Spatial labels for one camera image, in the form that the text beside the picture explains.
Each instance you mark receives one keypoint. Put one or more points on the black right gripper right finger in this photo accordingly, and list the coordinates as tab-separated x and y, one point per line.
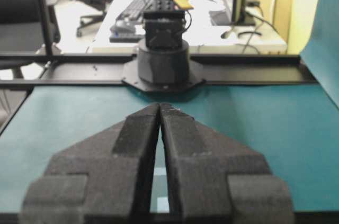
213	178

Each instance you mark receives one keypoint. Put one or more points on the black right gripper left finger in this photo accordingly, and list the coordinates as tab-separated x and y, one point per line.
109	173

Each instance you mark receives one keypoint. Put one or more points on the teal backdrop sheet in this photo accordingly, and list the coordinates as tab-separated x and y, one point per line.
321	52

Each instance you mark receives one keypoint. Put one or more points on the black keyboard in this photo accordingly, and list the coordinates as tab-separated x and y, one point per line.
133	12

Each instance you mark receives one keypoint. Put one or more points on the black computer monitor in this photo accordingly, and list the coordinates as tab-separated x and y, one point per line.
239	17

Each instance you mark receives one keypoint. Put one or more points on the black aluminium frame rail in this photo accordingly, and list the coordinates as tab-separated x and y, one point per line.
103	69

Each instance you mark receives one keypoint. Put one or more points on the black vertical frame post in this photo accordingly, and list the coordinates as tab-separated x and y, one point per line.
46	30

